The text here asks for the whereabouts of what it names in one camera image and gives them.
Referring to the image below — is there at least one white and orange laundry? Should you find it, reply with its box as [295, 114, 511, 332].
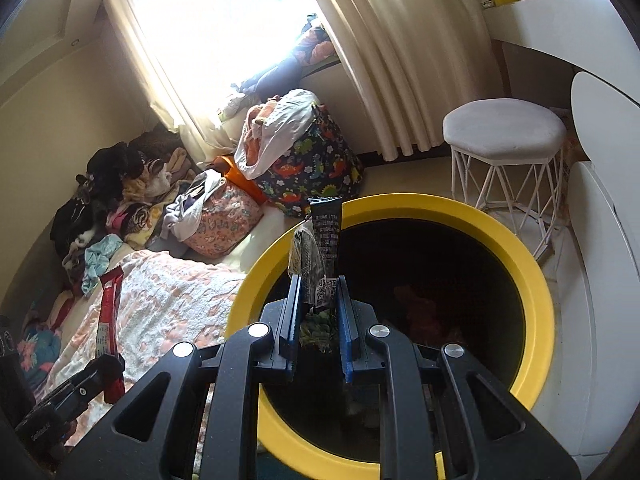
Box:
[234, 89, 322, 181]

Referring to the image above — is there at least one blue floral cloth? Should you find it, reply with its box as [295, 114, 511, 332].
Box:
[17, 327, 62, 392]

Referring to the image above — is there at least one light blue garment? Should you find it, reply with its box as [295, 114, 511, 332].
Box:
[82, 234, 124, 295]

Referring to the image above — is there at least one pink and white quilt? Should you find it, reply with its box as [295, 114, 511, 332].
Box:
[45, 250, 261, 447]

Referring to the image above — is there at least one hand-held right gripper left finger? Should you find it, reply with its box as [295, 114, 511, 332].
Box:
[55, 274, 303, 480]

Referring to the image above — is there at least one orange bag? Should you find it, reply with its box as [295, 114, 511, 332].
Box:
[215, 156, 267, 204]

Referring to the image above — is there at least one dinosaur print laundry bag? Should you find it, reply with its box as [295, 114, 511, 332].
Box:
[257, 105, 366, 219]

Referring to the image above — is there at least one cream curtain with wide folds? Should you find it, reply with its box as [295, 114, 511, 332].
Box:
[292, 0, 501, 162]

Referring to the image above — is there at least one white octagonal wire stool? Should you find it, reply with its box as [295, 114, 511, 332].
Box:
[442, 99, 569, 261]

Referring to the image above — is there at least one clothes heap on window seat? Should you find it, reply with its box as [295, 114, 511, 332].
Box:
[220, 15, 337, 122]

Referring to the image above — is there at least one yellow rimmed trash bin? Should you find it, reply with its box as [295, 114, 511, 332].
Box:
[230, 194, 556, 480]

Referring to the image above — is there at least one white curved drawer cabinet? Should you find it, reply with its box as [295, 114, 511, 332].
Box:
[550, 70, 640, 462]

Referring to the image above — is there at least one white dressing table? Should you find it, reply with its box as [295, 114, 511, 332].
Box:
[482, 0, 640, 69]

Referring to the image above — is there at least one black snack wrapper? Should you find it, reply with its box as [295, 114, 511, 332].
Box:
[306, 196, 347, 352]

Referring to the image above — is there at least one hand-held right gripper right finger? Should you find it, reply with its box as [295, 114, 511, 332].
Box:
[336, 275, 582, 480]

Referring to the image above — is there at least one cream sheer curtain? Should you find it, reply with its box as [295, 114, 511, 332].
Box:
[102, 0, 237, 162]

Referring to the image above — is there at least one white and lavender garment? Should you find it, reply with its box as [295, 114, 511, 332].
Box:
[160, 169, 224, 241]

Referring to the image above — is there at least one black framed window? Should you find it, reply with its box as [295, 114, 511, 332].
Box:
[130, 0, 322, 126]

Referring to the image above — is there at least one clear grey wrapper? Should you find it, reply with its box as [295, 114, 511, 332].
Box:
[289, 219, 324, 292]

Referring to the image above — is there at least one red snack wrapper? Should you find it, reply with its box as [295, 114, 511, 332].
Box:
[97, 266, 127, 404]

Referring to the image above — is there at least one pile of mixed clothes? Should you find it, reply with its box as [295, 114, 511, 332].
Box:
[50, 132, 199, 294]

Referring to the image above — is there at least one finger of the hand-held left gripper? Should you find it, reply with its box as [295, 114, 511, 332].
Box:
[50, 355, 125, 413]

